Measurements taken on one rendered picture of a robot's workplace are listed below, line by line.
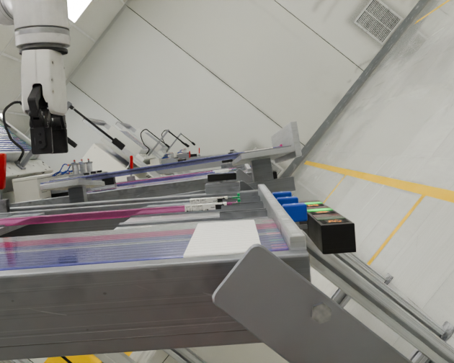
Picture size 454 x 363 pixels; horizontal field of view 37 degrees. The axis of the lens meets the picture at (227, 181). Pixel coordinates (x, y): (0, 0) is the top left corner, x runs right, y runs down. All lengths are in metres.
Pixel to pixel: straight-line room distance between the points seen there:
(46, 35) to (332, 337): 0.76
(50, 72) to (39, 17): 0.08
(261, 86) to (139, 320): 8.15
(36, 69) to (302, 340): 0.73
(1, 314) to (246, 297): 0.18
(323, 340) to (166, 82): 8.24
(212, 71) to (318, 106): 1.41
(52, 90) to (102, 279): 0.61
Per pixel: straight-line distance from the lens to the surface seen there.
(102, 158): 5.57
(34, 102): 1.03
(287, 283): 0.44
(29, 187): 2.21
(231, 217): 0.84
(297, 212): 0.85
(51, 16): 1.09
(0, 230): 0.99
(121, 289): 0.49
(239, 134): 8.56
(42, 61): 1.07
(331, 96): 8.67
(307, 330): 0.44
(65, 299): 0.50
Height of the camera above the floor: 0.81
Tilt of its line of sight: 1 degrees down
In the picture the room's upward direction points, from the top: 52 degrees counter-clockwise
